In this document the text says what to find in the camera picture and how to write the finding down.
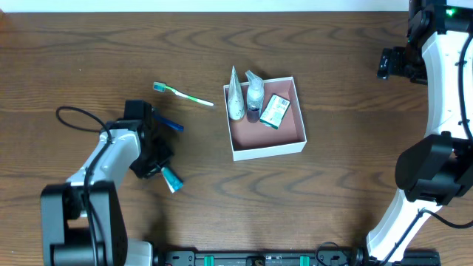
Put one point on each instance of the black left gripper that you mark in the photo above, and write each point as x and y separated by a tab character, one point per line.
162	148

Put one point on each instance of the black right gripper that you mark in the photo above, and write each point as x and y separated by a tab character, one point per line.
386	62

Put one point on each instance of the small teal white toothpaste tube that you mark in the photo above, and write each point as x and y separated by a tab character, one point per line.
172	180

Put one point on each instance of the white squeeze tube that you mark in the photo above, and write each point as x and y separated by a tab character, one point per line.
235	100

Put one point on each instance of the clear bottle dark blue cap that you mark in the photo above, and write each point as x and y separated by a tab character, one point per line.
255	97

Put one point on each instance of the green white soap box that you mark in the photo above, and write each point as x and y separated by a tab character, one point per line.
275	111

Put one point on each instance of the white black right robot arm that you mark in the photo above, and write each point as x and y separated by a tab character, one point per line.
437	169

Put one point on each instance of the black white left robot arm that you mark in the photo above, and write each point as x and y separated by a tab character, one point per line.
81	219

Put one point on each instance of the blue disposable razor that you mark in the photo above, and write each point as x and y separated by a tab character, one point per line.
167	122

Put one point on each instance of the green white toothbrush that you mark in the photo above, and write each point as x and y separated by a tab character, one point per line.
162	87

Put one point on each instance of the white cardboard box pink interior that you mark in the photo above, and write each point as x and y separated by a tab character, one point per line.
256	140

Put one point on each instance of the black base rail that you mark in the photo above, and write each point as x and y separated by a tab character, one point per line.
320	257

